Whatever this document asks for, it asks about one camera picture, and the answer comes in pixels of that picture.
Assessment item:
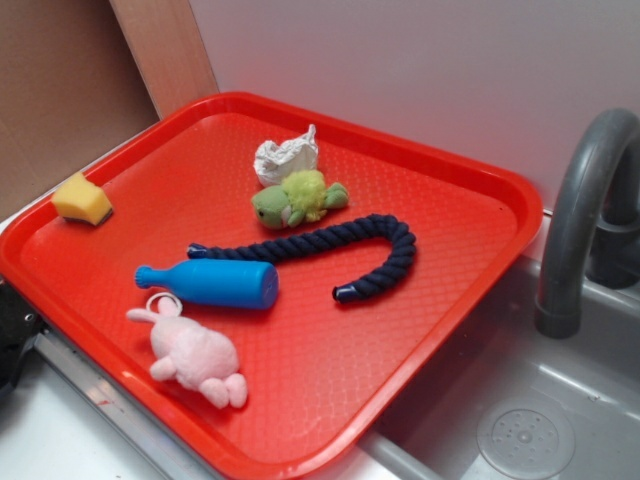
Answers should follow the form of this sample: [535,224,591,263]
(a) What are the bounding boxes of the light wooden board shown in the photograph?
[110,0,219,119]

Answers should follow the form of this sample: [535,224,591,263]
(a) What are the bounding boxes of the green plush turtle toy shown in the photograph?
[251,170,349,230]

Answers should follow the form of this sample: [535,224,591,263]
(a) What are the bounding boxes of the grey toy faucet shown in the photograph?
[535,108,639,339]

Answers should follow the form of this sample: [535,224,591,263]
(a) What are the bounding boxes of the dark blue twisted rope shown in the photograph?
[186,213,418,305]

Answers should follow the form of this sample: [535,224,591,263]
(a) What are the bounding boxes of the black object at left edge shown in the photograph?
[0,280,42,398]

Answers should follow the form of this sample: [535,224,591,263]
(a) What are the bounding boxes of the grey plastic sink basin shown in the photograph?
[360,258,639,479]

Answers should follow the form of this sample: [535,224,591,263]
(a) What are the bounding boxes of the red plastic tray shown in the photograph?
[1,93,542,479]

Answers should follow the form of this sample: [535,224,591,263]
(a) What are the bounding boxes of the crumpled white paper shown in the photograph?
[253,124,319,187]

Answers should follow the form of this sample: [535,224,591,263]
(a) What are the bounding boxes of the blue plastic toy bottle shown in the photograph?
[134,259,279,310]

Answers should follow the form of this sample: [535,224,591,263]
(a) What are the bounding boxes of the yellow sponge with dark base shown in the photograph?
[51,172,113,226]

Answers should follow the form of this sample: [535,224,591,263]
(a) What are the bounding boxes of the pink plush bunny toy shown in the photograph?
[126,293,248,409]

